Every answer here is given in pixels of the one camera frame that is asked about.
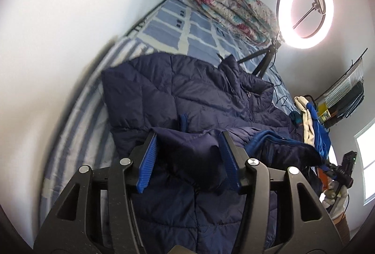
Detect window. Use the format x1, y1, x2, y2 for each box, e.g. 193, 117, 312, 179
354, 128, 375, 206

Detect yellow crate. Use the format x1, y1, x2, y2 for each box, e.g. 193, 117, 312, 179
318, 102, 330, 122

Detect dark hanging clothes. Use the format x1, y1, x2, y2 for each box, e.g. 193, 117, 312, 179
330, 81, 365, 128

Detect striped hanging cloth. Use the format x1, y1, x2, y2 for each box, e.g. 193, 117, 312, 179
324, 66, 364, 108

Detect black clothes rack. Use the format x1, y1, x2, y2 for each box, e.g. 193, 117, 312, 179
305, 49, 368, 128

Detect person's right hand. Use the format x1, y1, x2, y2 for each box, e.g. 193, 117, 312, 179
322, 182, 349, 218

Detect phone holder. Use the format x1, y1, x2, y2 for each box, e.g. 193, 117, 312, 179
293, 0, 327, 30

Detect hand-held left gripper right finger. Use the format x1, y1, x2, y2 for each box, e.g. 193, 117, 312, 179
218, 131, 343, 254

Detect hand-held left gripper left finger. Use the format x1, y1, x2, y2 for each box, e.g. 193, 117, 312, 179
34, 129, 157, 254

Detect black tripod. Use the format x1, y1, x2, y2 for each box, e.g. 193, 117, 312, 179
237, 33, 283, 79

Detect teal garment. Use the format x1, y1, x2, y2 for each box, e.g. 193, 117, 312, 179
289, 112, 302, 127

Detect cream garment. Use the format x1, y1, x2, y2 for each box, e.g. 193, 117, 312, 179
294, 95, 316, 145

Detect blue jacket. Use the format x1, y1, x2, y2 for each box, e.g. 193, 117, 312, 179
305, 102, 331, 162

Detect ring light cable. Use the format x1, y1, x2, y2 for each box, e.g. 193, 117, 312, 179
270, 66, 296, 114

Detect blue patterned bed sheet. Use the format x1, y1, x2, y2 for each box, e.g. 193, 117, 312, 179
138, 0, 296, 117

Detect folded floral quilt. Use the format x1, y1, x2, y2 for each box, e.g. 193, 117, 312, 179
184, 0, 277, 45

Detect navy puffer jacket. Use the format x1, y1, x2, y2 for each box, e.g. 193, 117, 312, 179
101, 53, 323, 254

